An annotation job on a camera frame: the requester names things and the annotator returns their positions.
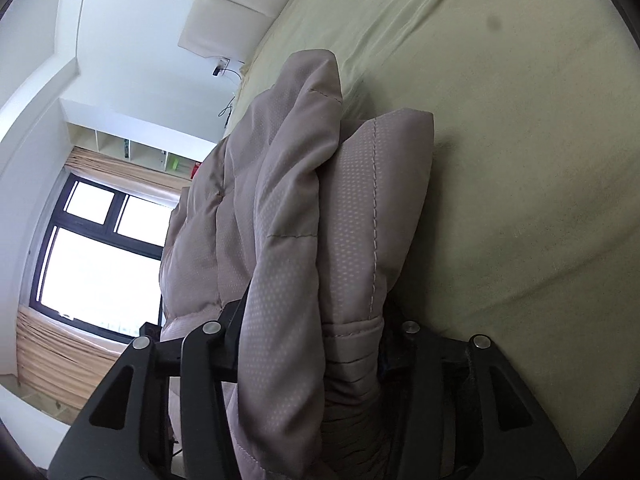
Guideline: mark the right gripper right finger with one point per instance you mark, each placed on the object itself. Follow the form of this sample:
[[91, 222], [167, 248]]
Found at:
[[427, 405]]

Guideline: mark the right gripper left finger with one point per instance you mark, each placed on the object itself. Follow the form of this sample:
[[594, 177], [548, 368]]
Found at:
[[209, 359]]

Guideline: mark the mauve quilted hooded coat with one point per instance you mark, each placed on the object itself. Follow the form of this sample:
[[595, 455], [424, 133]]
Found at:
[[308, 217]]

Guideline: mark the beige window curtain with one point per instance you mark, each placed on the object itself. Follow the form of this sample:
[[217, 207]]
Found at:
[[95, 165]]

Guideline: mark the red storage box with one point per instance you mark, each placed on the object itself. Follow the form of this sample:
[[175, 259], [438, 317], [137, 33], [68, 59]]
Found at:
[[195, 169]]

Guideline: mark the beige bed sheet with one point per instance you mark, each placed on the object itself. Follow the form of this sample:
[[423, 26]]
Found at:
[[530, 230]]

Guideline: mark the beige padded headboard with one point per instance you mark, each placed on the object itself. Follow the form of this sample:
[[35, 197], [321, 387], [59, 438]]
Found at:
[[228, 28]]

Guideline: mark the white wall shelf unit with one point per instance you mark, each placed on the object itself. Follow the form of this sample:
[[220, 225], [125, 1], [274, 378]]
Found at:
[[126, 149]]

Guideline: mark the wall power socket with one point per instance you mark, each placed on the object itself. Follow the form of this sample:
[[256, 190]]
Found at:
[[221, 67]]

